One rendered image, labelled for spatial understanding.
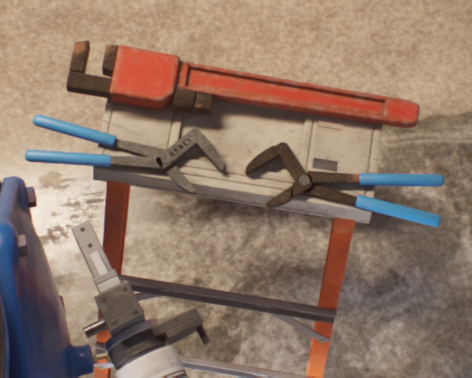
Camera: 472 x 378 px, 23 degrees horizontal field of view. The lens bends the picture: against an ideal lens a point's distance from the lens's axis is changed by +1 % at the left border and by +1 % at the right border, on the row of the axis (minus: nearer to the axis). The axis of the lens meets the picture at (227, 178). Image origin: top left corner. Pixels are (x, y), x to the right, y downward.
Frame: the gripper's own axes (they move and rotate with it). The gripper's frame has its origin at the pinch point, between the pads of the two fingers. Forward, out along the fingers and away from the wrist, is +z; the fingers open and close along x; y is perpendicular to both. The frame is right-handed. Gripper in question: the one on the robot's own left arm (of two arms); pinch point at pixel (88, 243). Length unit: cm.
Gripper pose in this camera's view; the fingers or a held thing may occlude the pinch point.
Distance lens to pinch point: 154.4
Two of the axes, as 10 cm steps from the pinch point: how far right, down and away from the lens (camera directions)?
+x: -0.3, 3.0, 9.5
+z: -4.4, -8.6, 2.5
